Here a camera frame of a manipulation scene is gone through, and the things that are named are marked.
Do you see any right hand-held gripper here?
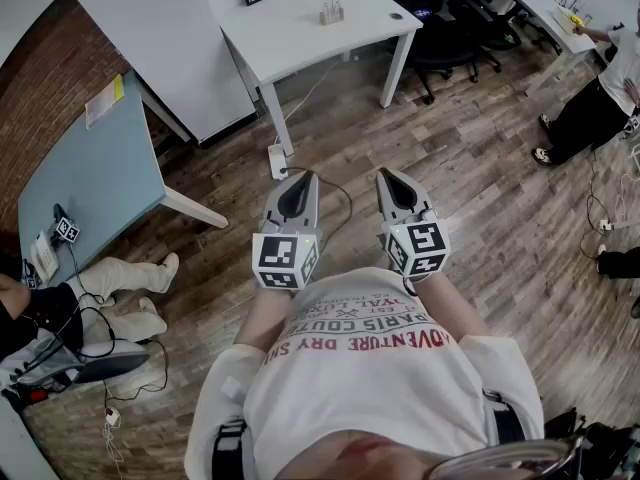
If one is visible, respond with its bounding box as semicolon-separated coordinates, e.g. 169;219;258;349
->
376;168;452;282

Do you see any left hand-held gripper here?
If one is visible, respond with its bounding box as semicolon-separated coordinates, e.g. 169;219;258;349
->
252;171;322;292

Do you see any person's left forearm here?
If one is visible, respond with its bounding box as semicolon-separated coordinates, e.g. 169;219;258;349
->
233;287;294;357

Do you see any person's right forearm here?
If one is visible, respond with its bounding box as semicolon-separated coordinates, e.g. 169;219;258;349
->
410;270;492;342

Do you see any white power strip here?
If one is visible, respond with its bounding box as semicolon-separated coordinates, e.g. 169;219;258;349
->
598;217;640;232
267;142;289;182

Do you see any white desk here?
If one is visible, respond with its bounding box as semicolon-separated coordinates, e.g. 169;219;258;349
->
194;0;425;157
492;0;599;97

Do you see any person's white printed T-shirt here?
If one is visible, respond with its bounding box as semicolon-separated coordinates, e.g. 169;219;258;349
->
183;266;546;480

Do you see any light blue desk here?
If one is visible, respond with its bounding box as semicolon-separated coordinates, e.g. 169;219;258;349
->
17;70;230;289

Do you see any paper sheet with yellow strip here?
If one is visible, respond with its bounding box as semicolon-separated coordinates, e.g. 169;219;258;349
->
84;74;125;130

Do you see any white box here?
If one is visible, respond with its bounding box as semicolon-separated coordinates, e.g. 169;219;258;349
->
552;5;585;37

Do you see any white desk phone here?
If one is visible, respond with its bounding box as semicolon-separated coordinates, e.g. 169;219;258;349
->
29;230;60;284

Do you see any black bag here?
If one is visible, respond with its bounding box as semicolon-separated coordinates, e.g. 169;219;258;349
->
544;407;640;480

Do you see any black cable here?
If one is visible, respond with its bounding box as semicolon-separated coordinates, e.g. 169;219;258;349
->
278;166;354;257

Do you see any black harness strap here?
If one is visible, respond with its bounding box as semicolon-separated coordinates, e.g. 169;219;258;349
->
212;417;249;480
482;390;527;444

